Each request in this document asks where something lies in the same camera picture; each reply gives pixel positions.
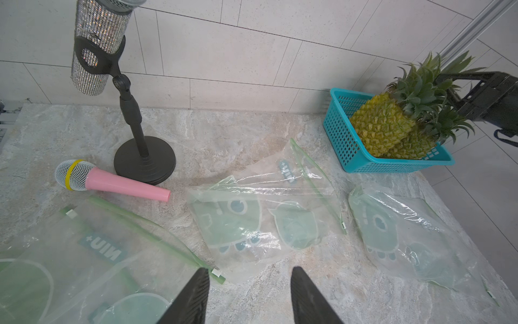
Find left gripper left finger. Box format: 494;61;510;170
157;267;210;324

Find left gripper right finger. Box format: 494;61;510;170
290;267;343;324

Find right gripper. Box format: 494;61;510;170
438;71;517;136

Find green pineapple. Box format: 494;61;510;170
349;52;473;158
382;105;475;160

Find zip-top bag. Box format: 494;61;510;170
1;197;205;323
186;139;346;283
348;183;498;304

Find teal plastic basket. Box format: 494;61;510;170
323;88;455;174

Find black microphone stand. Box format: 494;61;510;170
74;36;176;185

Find pink toy microphone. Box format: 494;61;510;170
55;159;171;202

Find right aluminium corner post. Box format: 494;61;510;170
440;0;517;64

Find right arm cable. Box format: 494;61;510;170
492;128;518;149

